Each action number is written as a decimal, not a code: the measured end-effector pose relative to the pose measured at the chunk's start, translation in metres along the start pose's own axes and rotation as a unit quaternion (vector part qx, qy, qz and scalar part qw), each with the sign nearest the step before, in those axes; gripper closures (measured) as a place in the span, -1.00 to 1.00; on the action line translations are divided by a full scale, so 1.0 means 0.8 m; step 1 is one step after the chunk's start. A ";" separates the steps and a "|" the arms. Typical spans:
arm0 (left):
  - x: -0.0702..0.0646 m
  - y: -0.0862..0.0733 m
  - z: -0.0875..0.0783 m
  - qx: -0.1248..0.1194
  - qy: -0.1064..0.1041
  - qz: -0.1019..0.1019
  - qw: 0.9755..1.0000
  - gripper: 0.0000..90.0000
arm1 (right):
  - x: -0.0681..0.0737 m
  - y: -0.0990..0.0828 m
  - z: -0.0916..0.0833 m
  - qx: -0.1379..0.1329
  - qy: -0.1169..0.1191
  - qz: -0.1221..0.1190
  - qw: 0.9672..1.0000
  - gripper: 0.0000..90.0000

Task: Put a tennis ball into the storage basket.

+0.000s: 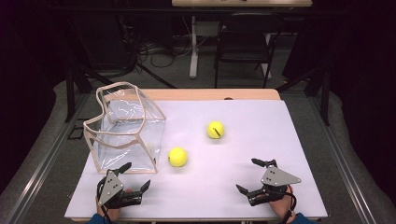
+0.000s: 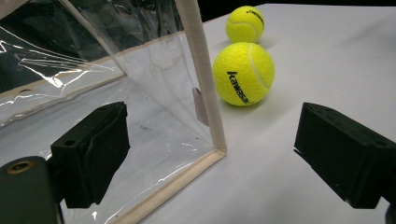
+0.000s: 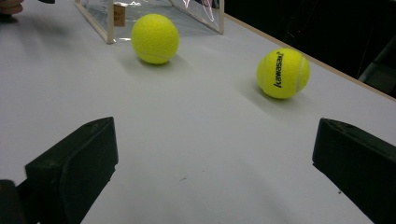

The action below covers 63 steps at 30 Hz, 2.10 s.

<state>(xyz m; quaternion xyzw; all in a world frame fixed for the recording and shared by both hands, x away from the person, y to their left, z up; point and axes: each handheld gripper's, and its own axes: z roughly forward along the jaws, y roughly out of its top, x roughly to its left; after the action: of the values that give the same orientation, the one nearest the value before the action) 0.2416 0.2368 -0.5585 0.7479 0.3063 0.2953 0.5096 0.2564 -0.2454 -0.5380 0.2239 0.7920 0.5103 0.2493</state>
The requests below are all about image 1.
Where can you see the clear bag with beige trim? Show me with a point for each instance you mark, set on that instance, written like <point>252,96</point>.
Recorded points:
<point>124,157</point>

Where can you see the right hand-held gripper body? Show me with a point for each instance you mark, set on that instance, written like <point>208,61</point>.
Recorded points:
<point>277,179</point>

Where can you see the desk with white legs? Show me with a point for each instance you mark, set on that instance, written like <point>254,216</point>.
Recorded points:
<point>194,46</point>

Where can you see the yellow tennis ball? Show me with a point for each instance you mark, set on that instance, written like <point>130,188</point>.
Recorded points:
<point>177,156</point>
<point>215,129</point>

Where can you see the person's right hand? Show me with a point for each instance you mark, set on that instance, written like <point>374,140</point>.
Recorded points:
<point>281,208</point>

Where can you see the black folding chair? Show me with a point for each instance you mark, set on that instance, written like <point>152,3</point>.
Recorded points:
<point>246,37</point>

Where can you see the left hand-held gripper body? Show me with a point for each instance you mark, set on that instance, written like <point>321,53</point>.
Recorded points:
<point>110,186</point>

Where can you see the metal floor rail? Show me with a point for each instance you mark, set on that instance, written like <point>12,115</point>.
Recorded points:
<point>342,161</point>
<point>46,161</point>

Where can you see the person's left hand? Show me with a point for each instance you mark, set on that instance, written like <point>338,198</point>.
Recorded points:
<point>110,214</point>

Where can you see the black metal stand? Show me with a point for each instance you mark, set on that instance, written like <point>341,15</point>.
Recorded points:
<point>325,93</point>
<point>70,93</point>

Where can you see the small black floor frame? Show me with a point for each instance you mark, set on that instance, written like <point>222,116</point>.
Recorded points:
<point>69,133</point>

